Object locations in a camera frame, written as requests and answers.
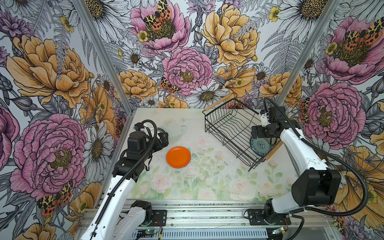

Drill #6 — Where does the green circuit board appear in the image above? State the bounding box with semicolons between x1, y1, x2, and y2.
272;227;286;235
136;229;160;238

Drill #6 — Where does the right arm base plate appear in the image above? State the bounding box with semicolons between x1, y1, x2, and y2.
244;209;291;226

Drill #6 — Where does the black wire dish rack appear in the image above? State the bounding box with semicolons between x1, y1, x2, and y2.
203;97;280;170

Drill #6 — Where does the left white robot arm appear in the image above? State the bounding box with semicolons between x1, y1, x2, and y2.
81;129;169;240

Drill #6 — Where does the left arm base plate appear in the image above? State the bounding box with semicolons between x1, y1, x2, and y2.
148;210;168;227

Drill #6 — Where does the aluminium mounting rail frame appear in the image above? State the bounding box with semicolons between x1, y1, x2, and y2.
78;191;335;232

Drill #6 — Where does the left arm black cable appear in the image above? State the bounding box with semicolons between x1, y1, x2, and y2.
89;119;158;240

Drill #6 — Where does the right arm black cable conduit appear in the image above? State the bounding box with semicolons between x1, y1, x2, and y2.
263;97;369;240

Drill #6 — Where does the right green circuit board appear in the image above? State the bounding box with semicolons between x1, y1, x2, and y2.
272;227;286;235

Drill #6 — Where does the white vented cable duct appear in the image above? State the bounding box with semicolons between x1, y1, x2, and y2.
131;228;269;240

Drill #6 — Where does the left green circuit board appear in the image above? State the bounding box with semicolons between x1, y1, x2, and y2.
136;229;160;238

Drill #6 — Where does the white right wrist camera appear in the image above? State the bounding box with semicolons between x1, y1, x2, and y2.
260;113;270;127

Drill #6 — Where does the teal blue patterned plate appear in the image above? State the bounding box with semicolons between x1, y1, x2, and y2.
250;138;272;157

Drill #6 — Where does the orange plate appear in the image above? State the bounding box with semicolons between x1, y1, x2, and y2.
166;146;192;169

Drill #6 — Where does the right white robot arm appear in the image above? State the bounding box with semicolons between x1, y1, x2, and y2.
252;107;341;218

